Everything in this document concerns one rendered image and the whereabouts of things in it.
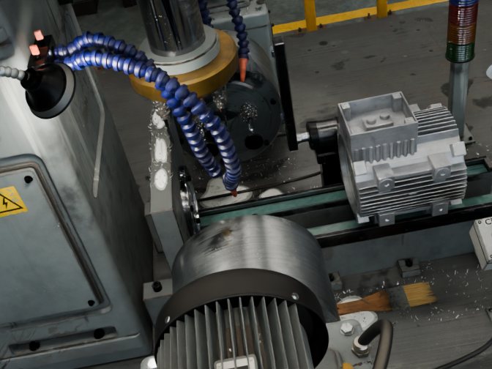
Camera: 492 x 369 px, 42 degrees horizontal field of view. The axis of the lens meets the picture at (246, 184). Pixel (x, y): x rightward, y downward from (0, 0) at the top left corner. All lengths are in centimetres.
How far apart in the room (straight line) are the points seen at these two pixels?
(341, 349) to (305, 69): 127
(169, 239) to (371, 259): 44
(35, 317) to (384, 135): 69
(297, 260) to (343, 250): 36
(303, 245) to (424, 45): 117
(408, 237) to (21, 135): 76
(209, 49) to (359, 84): 92
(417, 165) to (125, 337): 62
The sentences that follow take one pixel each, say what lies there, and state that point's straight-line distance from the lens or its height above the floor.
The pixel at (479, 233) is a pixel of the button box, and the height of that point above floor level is 107.
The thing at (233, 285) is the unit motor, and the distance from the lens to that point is 63.
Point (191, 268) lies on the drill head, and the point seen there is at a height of 114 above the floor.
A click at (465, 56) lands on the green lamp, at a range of 152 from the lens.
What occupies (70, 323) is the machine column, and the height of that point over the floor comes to 94.
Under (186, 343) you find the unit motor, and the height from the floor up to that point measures 135.
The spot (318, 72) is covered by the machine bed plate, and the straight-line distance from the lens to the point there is 195.
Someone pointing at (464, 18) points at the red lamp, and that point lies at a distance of 147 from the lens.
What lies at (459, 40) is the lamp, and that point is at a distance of 150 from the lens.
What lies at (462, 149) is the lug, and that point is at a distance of 120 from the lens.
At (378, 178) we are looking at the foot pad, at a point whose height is 107.
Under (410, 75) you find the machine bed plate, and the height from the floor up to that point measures 80.
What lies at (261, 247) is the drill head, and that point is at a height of 116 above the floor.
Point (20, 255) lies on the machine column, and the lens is 110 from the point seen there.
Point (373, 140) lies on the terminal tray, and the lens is 115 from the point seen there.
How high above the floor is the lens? 184
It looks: 41 degrees down
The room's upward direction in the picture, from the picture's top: 12 degrees counter-clockwise
